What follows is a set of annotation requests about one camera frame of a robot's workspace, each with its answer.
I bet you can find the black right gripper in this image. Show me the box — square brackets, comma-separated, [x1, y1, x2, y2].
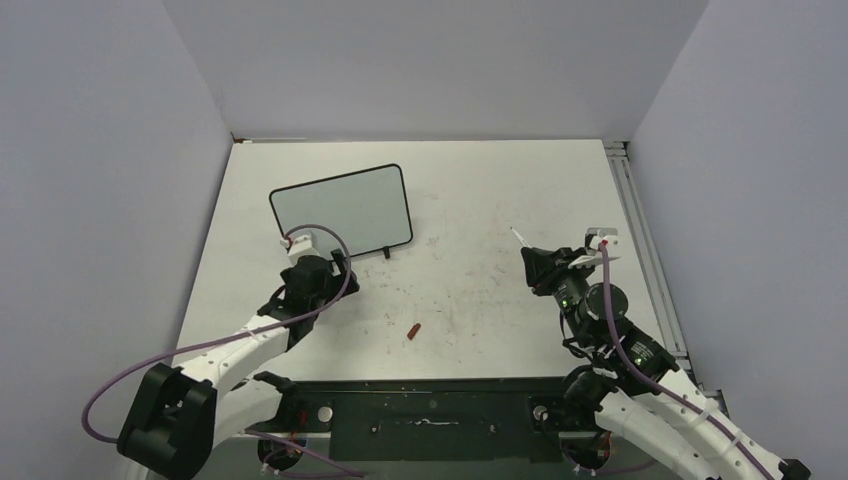
[520, 246, 594, 347]

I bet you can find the white marker pen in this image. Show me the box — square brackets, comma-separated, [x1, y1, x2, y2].
[510, 227, 530, 248]

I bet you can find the black framed whiteboard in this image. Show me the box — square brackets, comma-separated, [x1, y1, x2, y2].
[269, 163, 414, 258]

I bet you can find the red marker cap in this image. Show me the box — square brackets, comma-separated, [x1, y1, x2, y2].
[406, 323, 422, 340]

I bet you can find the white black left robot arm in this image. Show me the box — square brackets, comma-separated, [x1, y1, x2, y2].
[116, 249, 359, 479]

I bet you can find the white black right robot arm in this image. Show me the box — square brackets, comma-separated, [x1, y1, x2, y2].
[520, 238, 812, 479]

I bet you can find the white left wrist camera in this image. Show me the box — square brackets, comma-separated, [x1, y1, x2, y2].
[279, 232, 322, 266]

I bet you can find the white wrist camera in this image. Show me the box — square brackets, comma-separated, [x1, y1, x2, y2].
[279, 232, 322, 266]
[568, 227, 621, 269]

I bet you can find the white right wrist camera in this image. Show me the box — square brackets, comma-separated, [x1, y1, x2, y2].
[568, 227, 621, 269]

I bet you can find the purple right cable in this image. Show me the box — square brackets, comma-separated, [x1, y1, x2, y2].
[560, 242, 776, 480]

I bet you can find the aluminium rail frame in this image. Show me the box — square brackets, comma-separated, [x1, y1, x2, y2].
[602, 141, 704, 388]

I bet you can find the black base frame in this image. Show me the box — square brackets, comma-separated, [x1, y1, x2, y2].
[256, 377, 604, 463]

